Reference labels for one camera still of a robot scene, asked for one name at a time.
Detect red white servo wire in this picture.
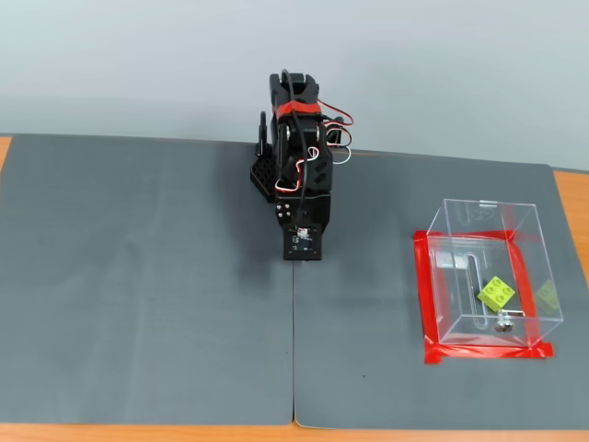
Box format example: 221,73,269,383
273,145,323,194
327,131,352,166
317,99,355,131

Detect red tape strip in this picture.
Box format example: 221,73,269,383
422,343,556,366
412,232,445,365
412,227,524,244
505,238,544,349

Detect red tape band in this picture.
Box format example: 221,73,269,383
275,101,323,120

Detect grey mat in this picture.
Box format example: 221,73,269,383
292,149,589,432
0,133,295,427

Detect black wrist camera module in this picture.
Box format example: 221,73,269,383
282,223,324,262

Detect transparent acrylic box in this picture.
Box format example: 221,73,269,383
425,197,565,349

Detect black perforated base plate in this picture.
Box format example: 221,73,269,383
249,154,278,204

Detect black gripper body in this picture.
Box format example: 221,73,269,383
274,194,333,241

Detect black table clamp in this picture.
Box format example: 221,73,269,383
254,110,271,157

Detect green lego block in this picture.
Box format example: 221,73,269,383
477,275,516,310

